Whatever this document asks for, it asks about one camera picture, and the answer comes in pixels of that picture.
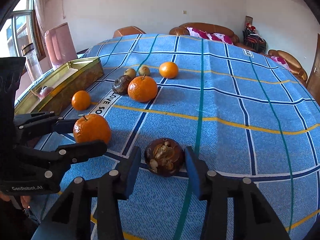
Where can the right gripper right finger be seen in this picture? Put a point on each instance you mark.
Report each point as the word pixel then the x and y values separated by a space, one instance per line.
pixel 207 185

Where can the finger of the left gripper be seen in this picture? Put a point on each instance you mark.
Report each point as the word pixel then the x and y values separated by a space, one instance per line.
pixel 33 125
pixel 63 156

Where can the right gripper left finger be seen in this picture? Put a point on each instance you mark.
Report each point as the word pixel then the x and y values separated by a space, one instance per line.
pixel 115 185

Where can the wrinkled orange tangerine with stem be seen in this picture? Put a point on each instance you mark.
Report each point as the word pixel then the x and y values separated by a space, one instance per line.
pixel 91 127

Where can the rotten brown mangosteen front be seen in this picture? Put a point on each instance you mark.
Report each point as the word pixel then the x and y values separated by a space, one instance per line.
pixel 164 157

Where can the small smooth orange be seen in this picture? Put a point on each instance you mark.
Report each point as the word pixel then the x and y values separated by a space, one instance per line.
pixel 81 100

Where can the dark rotten fruit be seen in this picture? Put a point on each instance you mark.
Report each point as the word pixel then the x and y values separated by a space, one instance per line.
pixel 120 85

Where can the large orange tangerine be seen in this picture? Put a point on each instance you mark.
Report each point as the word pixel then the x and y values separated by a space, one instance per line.
pixel 142 89

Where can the person's hand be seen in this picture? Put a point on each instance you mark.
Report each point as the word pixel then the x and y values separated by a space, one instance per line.
pixel 19 202

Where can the purple red onion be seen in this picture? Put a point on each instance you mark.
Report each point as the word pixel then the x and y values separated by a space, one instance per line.
pixel 43 92

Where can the clear glass water bottle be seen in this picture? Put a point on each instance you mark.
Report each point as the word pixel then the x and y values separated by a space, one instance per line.
pixel 32 64

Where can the gold metal tin box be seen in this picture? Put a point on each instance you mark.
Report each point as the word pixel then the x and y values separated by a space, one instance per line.
pixel 66 80

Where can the blue plaid tablecloth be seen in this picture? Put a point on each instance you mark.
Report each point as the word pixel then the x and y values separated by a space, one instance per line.
pixel 242 113

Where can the pink electric kettle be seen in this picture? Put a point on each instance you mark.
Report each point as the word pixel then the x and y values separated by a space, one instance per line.
pixel 60 45

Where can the pink curtain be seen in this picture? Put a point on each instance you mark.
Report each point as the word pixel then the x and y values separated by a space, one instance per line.
pixel 39 11

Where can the brown leather armchair left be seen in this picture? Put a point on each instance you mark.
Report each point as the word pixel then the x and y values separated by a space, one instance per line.
pixel 130 30

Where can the brown leather armchair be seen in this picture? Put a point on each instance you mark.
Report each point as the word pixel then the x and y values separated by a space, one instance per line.
pixel 294 65
pixel 130 30

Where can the pink floral armchair cushion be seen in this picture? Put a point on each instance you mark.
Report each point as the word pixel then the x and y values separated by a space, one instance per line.
pixel 281 61

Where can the brown leather armchair right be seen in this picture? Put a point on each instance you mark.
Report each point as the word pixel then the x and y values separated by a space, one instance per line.
pixel 294 65

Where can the brown wooden door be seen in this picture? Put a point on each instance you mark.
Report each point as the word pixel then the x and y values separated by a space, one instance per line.
pixel 313 84

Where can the pink floral cushion right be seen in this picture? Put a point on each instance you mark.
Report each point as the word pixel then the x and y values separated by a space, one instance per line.
pixel 220 37

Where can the dark rack with clutter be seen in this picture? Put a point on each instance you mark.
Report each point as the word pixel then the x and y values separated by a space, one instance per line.
pixel 252 38

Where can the pink floral cushion left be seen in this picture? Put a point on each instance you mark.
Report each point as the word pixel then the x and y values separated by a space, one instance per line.
pixel 197 33

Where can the brown leather sofa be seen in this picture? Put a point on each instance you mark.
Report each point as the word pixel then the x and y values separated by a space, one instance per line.
pixel 209 28

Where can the window with frame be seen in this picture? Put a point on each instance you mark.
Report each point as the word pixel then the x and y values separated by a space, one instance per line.
pixel 18 30

